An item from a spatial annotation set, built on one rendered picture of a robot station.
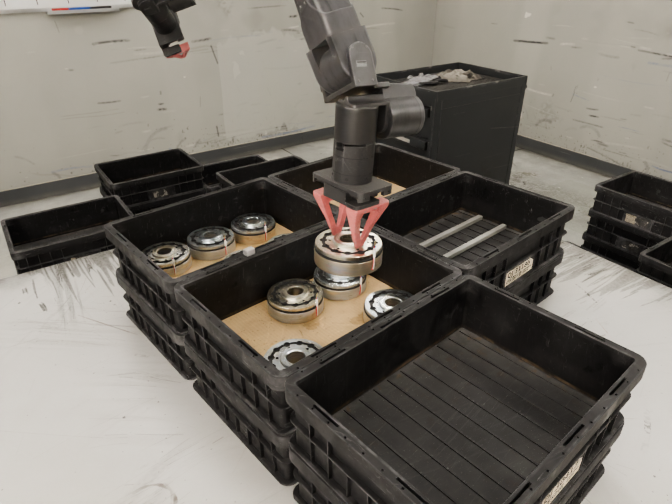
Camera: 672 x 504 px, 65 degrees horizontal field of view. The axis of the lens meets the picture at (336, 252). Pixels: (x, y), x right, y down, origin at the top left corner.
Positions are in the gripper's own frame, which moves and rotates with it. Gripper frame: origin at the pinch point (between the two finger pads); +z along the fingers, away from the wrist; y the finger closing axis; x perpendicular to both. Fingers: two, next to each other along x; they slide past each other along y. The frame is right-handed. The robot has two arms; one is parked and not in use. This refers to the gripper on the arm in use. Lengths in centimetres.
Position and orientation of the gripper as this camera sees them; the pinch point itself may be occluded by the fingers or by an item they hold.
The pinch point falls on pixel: (347, 235)
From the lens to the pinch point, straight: 78.5
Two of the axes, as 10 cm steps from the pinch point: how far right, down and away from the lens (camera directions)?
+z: -0.5, 8.8, 4.7
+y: -6.6, -3.8, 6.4
